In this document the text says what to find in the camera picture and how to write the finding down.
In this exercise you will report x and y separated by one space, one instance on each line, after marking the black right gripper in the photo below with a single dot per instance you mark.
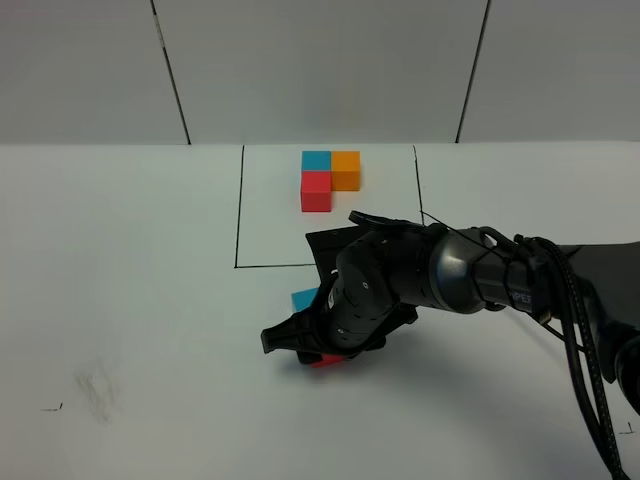
355 307

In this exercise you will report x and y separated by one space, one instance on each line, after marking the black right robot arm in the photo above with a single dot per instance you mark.
476 269

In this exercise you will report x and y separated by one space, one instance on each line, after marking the template red cube block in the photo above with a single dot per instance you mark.
316 191

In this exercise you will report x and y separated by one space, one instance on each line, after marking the template orange cube block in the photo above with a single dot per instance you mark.
345 171

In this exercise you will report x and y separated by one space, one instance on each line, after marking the template blue cube block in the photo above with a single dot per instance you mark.
316 161

